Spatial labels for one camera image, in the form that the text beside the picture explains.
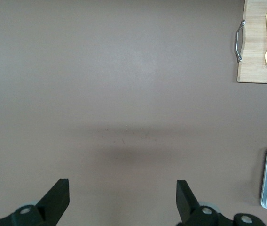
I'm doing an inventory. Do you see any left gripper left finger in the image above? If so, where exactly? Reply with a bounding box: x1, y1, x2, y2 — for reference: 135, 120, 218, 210
0, 178, 70, 226

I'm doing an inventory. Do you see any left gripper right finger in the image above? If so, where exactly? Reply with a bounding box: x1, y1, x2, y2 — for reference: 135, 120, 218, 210
176, 180, 266, 226

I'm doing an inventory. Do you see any wooden cutting board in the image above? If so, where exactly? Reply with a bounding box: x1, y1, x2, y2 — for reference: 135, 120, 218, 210
236, 0, 267, 84

